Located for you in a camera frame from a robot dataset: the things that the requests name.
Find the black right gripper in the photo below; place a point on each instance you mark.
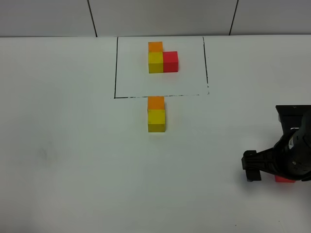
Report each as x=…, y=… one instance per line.
x=290, y=158

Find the template red cube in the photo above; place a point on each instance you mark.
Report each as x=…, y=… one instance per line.
x=170, y=61

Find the template yellow cube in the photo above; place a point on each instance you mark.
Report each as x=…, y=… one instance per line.
x=155, y=62

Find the template orange cube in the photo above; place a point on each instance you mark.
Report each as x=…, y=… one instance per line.
x=155, y=46

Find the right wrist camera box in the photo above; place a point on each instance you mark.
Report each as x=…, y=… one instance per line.
x=290, y=116

